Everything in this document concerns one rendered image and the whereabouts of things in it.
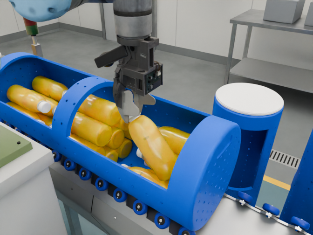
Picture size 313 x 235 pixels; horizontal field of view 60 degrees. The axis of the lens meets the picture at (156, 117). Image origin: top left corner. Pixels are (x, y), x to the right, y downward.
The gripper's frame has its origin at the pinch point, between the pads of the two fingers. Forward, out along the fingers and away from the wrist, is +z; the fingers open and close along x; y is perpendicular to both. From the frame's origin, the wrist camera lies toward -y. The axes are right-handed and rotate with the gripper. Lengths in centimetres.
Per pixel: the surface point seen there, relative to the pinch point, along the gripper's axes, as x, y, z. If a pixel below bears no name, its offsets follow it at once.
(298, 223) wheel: 14, 43, 25
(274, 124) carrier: 57, 25, 25
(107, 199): -6.4, -5.7, 30.1
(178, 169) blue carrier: -6.0, 17.8, 4.5
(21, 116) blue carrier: -8.7, -39.5, 11.6
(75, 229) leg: 9, -59, 109
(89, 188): -6.5, -13.7, 30.3
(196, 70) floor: 298, -132, 128
